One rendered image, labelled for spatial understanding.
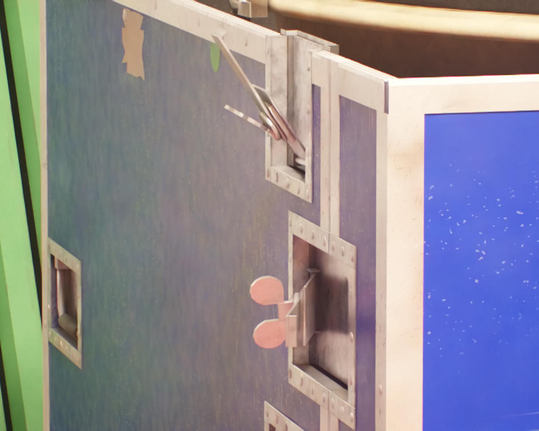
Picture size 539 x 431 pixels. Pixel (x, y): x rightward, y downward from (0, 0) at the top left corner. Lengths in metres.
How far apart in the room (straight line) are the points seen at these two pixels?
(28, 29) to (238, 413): 2.24
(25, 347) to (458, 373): 2.36
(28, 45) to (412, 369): 2.63
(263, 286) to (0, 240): 2.19
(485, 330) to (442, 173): 0.11
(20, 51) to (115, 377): 1.81
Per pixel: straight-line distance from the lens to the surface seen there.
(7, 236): 4.80
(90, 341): 3.38
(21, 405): 4.79
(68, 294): 3.54
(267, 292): 2.62
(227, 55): 2.64
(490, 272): 2.46
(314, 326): 2.65
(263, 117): 2.65
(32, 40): 5.04
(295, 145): 2.67
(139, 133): 3.14
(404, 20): 2.87
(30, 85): 5.03
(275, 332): 2.64
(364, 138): 2.48
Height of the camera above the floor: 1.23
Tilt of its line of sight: 9 degrees down
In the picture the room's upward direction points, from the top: straight up
